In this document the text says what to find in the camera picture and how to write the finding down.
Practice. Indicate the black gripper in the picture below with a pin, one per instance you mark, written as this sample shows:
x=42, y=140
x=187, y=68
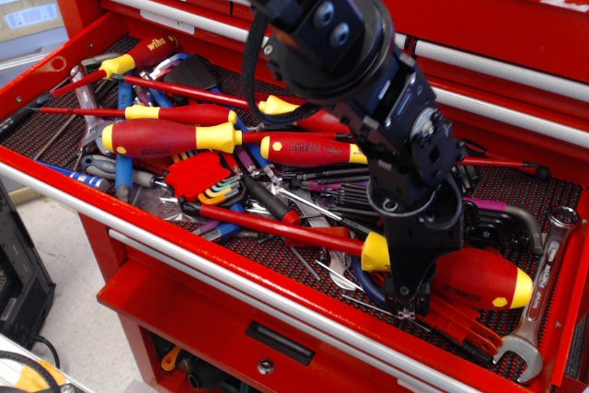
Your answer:
x=416, y=238

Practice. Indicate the large red yellow screwdriver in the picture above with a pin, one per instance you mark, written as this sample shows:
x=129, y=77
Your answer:
x=471, y=277

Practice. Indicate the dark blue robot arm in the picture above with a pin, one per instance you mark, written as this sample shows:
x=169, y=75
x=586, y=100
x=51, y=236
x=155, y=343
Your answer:
x=341, y=56

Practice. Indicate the red folding key set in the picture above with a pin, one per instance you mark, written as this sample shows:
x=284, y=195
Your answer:
x=459, y=325

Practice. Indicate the black torx key set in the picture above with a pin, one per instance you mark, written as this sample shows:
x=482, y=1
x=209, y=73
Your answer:
x=351, y=200

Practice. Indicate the blue holder hex key set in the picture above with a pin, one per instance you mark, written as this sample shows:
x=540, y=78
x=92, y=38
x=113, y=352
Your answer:
x=331, y=176

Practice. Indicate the large black hex key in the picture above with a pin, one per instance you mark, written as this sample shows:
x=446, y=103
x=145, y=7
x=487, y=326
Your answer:
x=520, y=218

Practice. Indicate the silver combination wrench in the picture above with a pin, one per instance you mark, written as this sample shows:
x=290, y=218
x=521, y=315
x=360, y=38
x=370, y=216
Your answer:
x=523, y=341

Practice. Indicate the red yellow screwdriver right pointing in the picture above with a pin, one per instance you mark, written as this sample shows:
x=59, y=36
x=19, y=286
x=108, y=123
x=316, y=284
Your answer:
x=305, y=150

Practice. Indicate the red yellow screwdriver upper middle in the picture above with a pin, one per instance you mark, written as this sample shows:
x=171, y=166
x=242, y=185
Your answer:
x=321, y=121

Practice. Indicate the red holder coloured hex keys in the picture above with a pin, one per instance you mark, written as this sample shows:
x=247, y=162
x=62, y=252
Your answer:
x=208, y=178

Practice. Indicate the red tool chest cabinet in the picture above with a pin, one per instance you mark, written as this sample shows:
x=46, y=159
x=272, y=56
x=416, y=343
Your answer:
x=483, y=6

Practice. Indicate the open red tool drawer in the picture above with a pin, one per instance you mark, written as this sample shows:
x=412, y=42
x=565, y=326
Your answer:
x=255, y=312

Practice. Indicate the slim red yellow screwdriver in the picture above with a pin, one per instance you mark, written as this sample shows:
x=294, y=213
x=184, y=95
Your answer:
x=200, y=114

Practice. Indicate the fat red yellow screwdriver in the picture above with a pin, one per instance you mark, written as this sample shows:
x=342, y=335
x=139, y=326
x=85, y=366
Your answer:
x=147, y=138

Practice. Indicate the blue precision screwdriver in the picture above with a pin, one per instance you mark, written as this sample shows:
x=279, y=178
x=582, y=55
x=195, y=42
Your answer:
x=92, y=181

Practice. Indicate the wiha red yellow screwdriver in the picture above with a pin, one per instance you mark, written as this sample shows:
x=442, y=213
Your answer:
x=147, y=52

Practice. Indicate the silver adjustable wrench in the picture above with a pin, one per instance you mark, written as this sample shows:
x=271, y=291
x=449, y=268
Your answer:
x=94, y=125

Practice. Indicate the black box on floor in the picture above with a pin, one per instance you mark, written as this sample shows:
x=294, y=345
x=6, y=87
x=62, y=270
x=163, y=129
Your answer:
x=26, y=287

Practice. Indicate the blue handled pliers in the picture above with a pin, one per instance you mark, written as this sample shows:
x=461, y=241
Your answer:
x=366, y=283

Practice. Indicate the blue handled tool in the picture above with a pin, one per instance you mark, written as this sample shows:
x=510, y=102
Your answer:
x=124, y=164

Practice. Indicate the grey handled screwdriver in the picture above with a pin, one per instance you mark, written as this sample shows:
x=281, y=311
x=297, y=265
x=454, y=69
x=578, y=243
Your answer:
x=105, y=167

